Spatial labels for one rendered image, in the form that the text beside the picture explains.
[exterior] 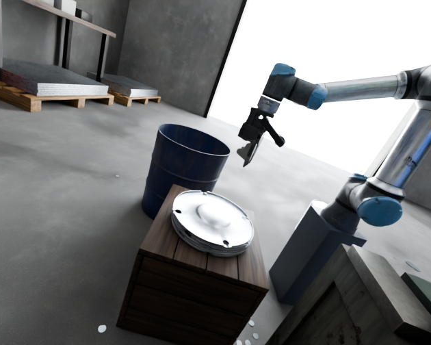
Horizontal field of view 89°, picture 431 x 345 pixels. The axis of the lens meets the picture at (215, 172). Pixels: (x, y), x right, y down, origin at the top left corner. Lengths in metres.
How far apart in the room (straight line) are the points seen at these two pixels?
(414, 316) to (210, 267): 0.43
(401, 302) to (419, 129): 0.59
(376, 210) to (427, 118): 0.30
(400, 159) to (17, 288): 1.28
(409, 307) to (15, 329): 0.92
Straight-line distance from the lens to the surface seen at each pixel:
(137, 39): 5.29
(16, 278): 1.05
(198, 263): 0.66
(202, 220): 0.72
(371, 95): 0.97
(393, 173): 0.90
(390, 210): 0.90
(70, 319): 0.94
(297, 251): 1.14
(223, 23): 4.86
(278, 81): 0.78
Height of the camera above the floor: 0.81
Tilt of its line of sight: 22 degrees down
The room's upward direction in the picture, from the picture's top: 22 degrees clockwise
